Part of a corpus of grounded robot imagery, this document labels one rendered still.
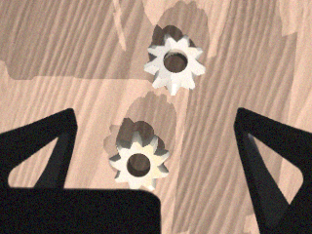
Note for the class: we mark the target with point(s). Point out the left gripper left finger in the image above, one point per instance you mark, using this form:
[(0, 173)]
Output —
[(19, 144)]

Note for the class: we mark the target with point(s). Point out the cream toothed gear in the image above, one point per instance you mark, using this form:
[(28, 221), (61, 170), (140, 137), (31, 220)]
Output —
[(148, 147)]

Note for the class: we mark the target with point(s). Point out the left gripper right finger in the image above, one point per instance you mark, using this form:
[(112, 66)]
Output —
[(269, 203)]

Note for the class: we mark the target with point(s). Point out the white toothed gear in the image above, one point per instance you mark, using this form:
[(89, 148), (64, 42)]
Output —
[(180, 48)]

